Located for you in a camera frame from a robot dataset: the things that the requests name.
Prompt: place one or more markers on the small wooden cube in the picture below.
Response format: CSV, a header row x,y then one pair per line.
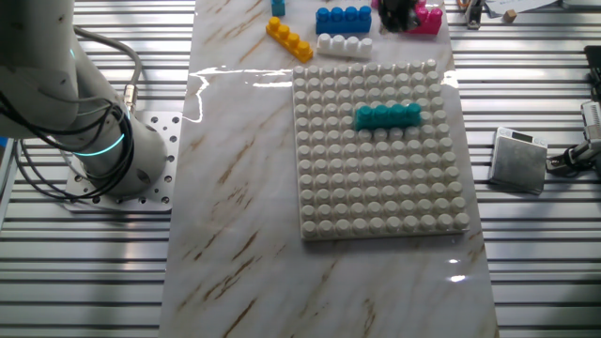
x,y
509,16

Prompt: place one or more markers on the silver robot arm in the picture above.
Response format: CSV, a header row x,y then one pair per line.
x,y
47,70

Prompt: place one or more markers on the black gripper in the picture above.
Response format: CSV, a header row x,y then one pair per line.
x,y
396,5

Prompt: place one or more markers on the orange-yellow four-stud block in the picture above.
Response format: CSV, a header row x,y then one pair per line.
x,y
288,40

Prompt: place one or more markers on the silver digital scale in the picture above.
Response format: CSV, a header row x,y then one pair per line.
x,y
516,164

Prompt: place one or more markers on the teal four-stud block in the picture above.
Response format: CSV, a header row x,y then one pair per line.
x,y
385,119

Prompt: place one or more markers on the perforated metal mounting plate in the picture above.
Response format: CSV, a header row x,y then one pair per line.
x,y
162,127

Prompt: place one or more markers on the white paper sheet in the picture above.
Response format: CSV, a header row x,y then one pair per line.
x,y
526,4

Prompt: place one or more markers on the magenta three-stud block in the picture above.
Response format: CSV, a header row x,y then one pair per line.
x,y
429,23

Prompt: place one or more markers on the small silver camera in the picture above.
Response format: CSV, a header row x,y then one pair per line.
x,y
592,119

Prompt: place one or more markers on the black camera clamp mount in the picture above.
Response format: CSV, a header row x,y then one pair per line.
x,y
580,155

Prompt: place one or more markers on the white studded baseplate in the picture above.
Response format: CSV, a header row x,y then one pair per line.
x,y
352,188

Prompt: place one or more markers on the white four-stud block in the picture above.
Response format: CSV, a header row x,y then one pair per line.
x,y
345,47

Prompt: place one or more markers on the white marble board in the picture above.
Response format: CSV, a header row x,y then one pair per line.
x,y
235,235

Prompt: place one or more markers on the light blue three-stud block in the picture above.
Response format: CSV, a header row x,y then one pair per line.
x,y
278,8

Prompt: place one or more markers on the blue four-stud block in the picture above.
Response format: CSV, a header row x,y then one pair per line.
x,y
343,23

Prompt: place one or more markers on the black box device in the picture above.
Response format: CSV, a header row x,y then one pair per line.
x,y
595,70

